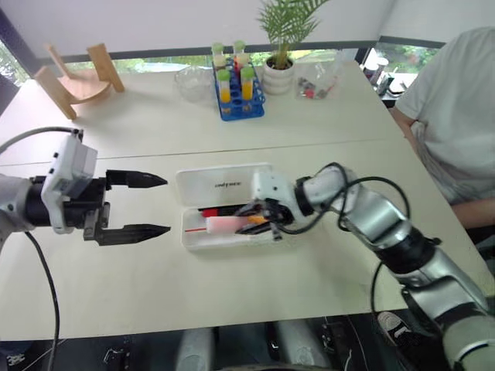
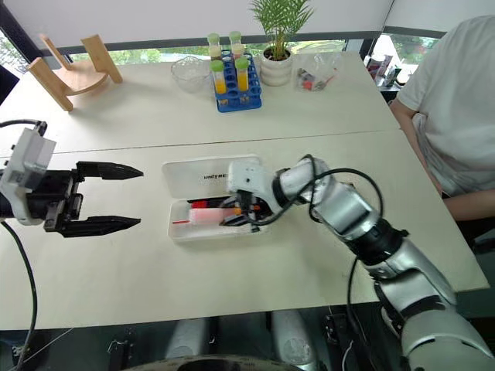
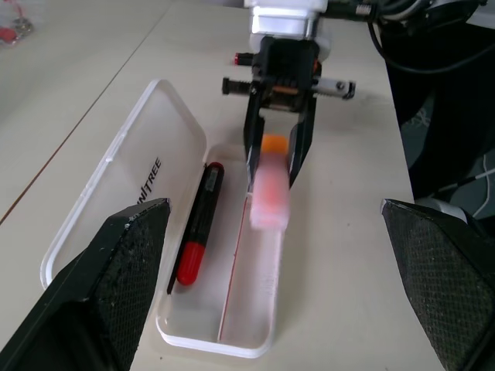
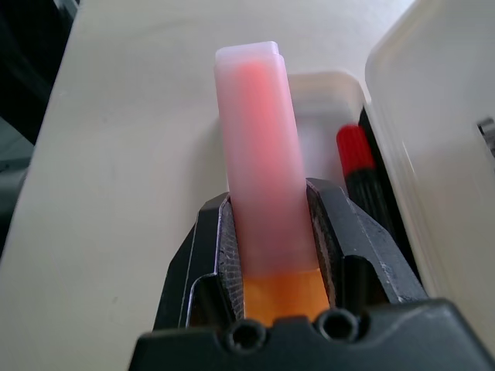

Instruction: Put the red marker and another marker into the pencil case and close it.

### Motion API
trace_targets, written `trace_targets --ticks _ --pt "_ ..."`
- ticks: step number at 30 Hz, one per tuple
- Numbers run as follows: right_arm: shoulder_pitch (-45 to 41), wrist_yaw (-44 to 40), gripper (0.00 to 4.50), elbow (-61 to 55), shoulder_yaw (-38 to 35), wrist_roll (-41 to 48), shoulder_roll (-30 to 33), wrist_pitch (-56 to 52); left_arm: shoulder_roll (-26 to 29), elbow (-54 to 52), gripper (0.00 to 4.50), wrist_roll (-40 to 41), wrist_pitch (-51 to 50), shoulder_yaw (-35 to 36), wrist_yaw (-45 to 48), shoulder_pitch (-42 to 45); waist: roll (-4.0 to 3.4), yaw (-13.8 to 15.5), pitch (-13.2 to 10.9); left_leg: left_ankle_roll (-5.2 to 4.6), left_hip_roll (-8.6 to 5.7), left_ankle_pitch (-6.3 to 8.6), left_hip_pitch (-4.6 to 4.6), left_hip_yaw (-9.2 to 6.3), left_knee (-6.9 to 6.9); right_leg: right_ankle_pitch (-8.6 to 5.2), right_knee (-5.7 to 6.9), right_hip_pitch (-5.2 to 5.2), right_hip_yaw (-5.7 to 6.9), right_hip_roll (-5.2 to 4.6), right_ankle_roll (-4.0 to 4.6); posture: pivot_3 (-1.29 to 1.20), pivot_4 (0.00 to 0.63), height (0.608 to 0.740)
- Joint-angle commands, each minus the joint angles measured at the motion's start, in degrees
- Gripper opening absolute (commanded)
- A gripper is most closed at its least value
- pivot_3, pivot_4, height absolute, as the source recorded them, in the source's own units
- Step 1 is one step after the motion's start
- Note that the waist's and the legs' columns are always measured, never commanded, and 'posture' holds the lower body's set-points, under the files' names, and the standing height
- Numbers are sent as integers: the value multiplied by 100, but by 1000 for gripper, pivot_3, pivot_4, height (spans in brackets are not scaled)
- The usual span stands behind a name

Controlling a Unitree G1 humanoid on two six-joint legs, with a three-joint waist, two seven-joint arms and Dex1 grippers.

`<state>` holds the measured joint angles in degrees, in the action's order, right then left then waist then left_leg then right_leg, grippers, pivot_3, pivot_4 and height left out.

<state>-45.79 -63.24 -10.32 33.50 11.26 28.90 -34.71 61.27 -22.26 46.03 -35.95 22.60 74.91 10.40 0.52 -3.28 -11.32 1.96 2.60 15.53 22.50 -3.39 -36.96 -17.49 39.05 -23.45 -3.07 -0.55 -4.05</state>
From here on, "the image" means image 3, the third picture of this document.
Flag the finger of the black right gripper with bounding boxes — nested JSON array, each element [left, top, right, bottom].
[[242, 88, 272, 191], [287, 94, 319, 191]]

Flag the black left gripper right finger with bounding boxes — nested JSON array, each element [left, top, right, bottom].
[[380, 198, 495, 371]]

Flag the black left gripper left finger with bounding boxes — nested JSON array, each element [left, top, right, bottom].
[[0, 198, 172, 371]]

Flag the orange highlighter marker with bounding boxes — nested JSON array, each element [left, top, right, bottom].
[[249, 132, 292, 230]]

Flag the black marker with red cap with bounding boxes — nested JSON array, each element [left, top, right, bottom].
[[175, 162, 226, 287]]

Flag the translucent white pencil case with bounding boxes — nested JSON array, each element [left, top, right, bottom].
[[40, 79, 288, 360]]

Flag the dark robot body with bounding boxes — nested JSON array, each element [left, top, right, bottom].
[[384, 22, 495, 199]]

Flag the clear bag with red items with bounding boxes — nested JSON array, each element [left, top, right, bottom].
[[0, 0, 36, 48]]

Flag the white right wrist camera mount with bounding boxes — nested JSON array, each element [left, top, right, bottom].
[[244, 0, 334, 61]]

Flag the thin white cable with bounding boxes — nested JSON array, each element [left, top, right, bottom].
[[435, 153, 495, 220]]

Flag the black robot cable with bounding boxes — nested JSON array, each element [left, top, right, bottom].
[[365, 18, 495, 75]]

